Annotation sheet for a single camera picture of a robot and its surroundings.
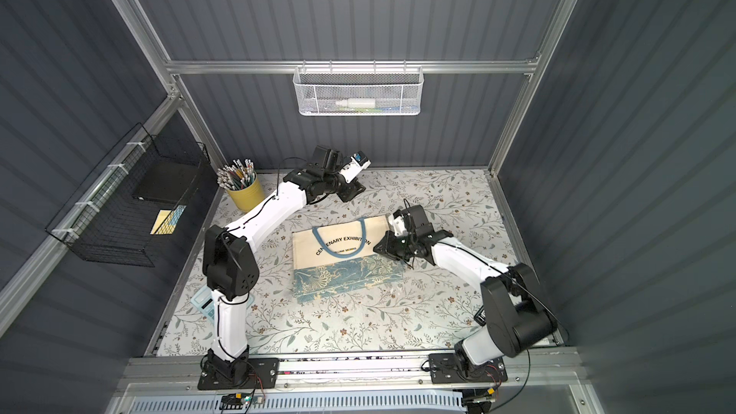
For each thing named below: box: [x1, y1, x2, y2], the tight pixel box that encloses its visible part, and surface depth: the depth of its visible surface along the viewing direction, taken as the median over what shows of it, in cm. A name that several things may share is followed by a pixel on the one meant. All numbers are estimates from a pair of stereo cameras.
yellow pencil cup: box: [227, 171, 266, 212], surface depth 101 cm
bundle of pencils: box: [216, 158, 257, 191], surface depth 98 cm
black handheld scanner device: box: [473, 304, 487, 327], surface depth 82 cm
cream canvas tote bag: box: [291, 214, 405, 304], surface depth 93 cm
